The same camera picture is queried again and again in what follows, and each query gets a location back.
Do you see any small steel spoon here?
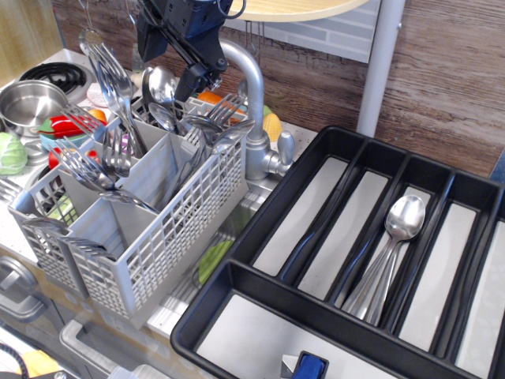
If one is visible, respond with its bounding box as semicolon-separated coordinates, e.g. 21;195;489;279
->
148;103;178;134

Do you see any hanging steel strainer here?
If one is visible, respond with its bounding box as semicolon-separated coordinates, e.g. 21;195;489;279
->
78;0;103;56

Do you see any grey plastic cutlery basket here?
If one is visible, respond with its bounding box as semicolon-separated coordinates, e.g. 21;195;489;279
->
9;120;248;328

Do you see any green toy cabbage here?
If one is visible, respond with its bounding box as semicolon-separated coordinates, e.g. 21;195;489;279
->
1;132;28;175

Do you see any green toy plate in sink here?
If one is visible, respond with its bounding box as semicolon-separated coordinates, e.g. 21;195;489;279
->
197;240;234;284

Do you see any tall steel forks bundle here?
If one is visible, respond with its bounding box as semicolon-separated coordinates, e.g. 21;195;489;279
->
88;43;147;159

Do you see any steel fork right compartment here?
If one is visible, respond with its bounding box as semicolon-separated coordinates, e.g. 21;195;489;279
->
182;94;244;146

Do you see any red toy pepper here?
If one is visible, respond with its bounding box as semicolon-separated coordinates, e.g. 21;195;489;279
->
37;115;92;140

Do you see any blue clip object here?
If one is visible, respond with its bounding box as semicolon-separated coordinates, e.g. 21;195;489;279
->
280;351;329;379

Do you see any round steel spoon upright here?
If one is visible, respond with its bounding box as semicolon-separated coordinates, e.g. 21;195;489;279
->
148;66;178;113

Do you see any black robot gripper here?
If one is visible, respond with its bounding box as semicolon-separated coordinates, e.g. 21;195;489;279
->
137;1;229;102

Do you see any steel pot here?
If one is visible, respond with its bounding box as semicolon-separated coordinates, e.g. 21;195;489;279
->
1;80;68;137

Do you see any big steel spoon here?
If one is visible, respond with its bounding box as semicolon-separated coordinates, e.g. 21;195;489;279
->
172;115;222;195

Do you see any steel forks front left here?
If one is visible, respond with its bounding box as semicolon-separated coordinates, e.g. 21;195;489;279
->
50;137;115;192

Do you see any spoons stack in tray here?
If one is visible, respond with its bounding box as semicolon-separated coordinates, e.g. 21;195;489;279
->
342;194;425;326

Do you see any orange toy carrot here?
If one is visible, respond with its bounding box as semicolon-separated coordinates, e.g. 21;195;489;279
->
197;91;243;121

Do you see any black stove coil burner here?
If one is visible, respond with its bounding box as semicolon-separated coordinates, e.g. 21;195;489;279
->
20;62;88;95

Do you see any silver faucet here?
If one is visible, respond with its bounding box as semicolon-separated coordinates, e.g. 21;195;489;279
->
220;39;295;180

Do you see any yellow toy corn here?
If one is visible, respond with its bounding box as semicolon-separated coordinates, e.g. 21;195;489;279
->
263;113;282;142

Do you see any steel spoon basket rim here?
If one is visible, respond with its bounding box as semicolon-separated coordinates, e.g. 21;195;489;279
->
211;119;256;155

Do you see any black cutlery tray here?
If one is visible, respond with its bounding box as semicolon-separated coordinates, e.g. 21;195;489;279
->
170;126;504;378

